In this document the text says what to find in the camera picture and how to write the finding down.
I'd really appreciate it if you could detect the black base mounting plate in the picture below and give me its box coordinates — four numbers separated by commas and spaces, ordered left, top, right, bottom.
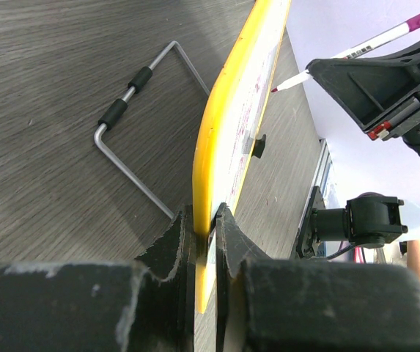
292, 186, 325, 260

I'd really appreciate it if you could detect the small orange-framed whiteboard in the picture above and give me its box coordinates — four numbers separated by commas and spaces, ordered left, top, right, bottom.
92, 0, 293, 315

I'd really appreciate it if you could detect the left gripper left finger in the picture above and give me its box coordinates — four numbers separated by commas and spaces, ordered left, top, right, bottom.
0, 207, 195, 351

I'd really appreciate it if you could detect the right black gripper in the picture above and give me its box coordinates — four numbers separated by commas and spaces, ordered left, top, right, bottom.
307, 41, 420, 157

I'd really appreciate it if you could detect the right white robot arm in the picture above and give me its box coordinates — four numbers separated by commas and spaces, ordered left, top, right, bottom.
291, 41, 420, 259

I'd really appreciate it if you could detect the pink-capped whiteboard marker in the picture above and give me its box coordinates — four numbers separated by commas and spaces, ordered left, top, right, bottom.
270, 13, 420, 93

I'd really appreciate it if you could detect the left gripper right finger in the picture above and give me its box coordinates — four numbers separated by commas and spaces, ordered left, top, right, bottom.
215, 204, 420, 351

